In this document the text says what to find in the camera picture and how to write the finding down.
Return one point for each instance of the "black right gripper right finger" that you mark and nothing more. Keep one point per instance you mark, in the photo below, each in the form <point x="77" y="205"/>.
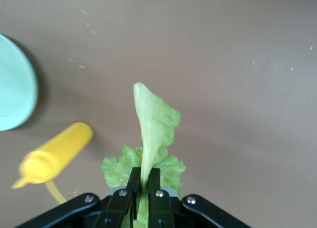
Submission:
<point x="161" y="208"/>

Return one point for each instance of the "green lettuce leaf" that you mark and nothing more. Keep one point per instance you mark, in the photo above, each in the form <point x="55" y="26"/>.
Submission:
<point x="158" y="119"/>

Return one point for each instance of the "yellow mustard squeeze bottle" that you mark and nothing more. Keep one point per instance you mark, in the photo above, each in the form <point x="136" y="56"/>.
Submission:
<point x="62" y="143"/>

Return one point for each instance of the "mint green plate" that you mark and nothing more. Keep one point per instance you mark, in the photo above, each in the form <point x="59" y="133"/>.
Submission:
<point x="15" y="89"/>

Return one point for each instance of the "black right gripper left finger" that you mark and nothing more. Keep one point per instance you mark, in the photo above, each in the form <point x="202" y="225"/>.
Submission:
<point x="119" y="205"/>

